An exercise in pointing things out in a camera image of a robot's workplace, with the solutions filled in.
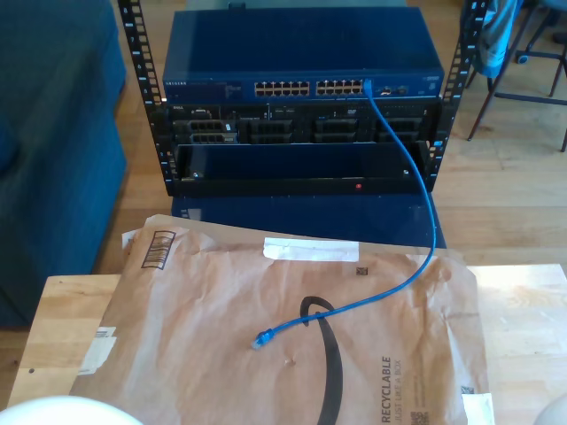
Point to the dark blue rack base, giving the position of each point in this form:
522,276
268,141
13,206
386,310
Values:
310,217

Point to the black rack server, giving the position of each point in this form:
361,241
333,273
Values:
305,128

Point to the brown paper mailer with logo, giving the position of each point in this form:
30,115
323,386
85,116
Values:
248,354

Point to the blue sofa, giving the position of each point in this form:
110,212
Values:
53,155

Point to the black metal chair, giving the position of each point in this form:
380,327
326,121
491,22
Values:
531,98

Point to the grey-blue jacket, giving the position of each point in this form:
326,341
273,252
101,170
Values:
496,40

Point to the black rolling office chair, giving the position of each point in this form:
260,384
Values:
523,58

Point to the blue network switch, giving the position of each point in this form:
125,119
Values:
301,44

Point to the black server rack frame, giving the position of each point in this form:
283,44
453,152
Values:
137,44

